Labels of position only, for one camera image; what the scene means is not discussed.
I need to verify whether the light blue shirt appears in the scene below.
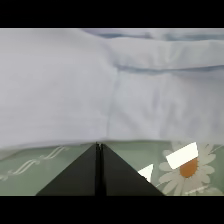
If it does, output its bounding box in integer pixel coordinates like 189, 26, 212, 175
0, 28, 224, 160

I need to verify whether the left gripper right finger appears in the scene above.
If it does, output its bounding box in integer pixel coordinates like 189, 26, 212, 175
99, 142, 165, 197

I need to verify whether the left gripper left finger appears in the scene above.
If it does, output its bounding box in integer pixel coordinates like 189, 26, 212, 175
35, 142, 101, 197

